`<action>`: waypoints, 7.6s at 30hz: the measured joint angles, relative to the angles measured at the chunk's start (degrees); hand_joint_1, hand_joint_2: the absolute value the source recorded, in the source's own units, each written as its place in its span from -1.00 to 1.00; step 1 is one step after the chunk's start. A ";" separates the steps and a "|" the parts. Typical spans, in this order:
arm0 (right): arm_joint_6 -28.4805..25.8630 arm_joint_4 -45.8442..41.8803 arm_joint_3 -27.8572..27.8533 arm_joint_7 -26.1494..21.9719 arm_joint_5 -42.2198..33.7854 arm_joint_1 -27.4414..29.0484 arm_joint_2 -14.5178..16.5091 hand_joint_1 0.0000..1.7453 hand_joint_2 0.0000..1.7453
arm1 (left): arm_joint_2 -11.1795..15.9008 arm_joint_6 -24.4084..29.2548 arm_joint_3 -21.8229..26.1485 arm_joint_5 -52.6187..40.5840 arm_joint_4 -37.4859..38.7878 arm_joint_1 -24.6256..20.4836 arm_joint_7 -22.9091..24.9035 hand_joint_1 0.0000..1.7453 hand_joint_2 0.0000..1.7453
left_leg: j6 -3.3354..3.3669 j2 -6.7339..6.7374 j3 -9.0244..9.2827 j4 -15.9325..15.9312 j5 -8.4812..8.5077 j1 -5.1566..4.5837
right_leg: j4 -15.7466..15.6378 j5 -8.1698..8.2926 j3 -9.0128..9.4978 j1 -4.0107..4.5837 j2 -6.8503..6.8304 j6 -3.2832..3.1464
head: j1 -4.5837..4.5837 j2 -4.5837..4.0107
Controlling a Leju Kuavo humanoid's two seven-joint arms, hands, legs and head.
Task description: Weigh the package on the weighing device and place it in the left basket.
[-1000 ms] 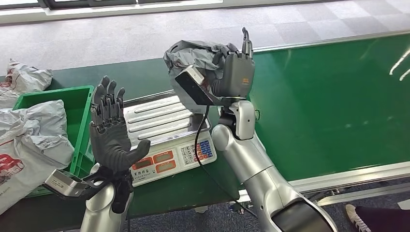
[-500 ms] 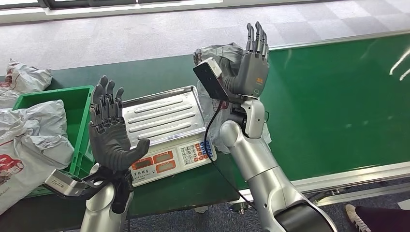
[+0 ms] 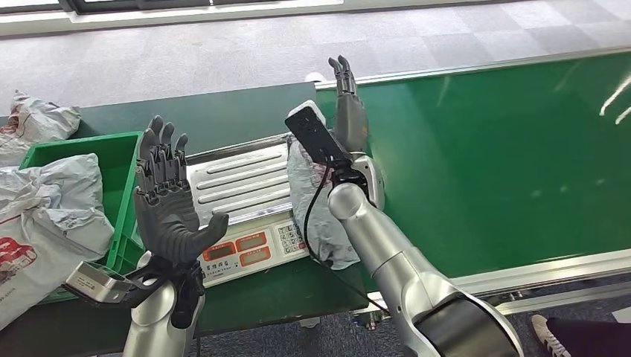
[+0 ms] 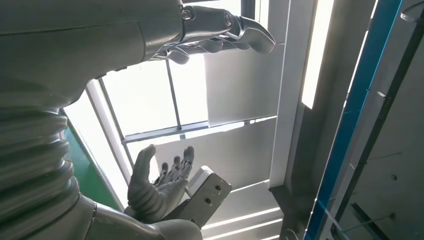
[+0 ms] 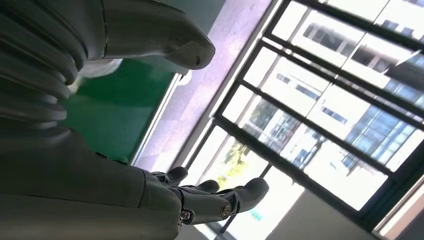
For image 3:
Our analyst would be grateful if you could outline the grey plastic mailer package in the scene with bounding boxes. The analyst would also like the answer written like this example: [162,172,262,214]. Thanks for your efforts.
[286,140,361,271]

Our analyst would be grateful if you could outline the black camera cable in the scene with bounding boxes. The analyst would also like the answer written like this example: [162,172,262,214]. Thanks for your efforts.
[303,152,391,314]

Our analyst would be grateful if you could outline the person's shoe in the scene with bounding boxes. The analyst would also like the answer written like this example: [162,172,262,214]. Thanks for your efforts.
[531,315,563,357]

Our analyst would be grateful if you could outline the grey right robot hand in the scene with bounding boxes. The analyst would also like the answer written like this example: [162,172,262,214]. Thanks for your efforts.
[327,55,370,156]

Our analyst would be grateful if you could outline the green conveyor belt aluminium frame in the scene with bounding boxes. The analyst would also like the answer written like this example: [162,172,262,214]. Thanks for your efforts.
[305,46,631,316]

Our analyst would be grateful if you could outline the electronic scale with steel tray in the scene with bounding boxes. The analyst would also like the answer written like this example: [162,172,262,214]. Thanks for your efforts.
[186,134,312,289]

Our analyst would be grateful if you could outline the crumpled grey mailer package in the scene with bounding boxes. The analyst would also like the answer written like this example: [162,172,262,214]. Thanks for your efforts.
[0,90,83,169]

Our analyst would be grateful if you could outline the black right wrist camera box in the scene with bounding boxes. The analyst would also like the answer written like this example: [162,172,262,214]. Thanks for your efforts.
[284,100,353,166]

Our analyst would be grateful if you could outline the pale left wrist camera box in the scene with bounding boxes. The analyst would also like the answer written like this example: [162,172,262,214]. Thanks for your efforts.
[64,261,134,304]

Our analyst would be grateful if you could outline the person's leg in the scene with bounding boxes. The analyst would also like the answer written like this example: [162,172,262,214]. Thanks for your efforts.
[542,318,631,357]

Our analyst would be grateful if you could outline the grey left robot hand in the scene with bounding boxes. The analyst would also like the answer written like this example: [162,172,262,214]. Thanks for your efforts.
[132,115,230,267]

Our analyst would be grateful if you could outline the grey mailer package red print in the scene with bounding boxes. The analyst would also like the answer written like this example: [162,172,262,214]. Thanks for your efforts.
[0,153,115,331]

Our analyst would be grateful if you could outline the green plastic basket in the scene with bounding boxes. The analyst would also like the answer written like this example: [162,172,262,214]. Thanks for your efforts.
[19,130,147,304]

